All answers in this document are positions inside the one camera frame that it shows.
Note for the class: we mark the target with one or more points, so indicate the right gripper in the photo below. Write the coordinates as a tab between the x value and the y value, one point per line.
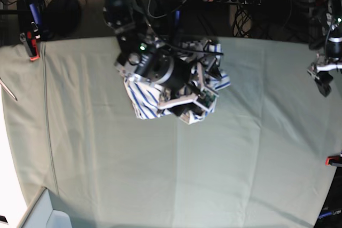
183	82

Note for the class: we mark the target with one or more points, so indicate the red clamp at right edge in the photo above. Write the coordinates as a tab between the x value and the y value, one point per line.
335	161

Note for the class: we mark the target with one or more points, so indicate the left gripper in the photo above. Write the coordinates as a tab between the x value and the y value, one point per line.
323	80

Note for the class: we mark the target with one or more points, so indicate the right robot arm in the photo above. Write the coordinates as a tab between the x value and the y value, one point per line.
155	22

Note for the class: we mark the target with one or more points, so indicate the green table cloth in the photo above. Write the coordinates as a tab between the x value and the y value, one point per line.
257	161

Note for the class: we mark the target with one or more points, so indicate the white bin at bottom left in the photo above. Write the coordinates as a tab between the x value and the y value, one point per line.
41	214

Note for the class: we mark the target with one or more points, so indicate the red clamp at left corner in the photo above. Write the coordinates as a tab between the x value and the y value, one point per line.
29	41

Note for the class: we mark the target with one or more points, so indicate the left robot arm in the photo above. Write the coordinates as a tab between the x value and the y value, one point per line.
328	14

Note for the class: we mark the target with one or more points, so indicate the blue white striped t-shirt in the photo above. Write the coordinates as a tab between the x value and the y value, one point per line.
138	69

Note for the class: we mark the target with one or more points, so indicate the black round base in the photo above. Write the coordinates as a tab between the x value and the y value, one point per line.
62	17

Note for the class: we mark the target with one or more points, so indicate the metal bar at left edge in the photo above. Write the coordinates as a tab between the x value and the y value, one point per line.
7	90

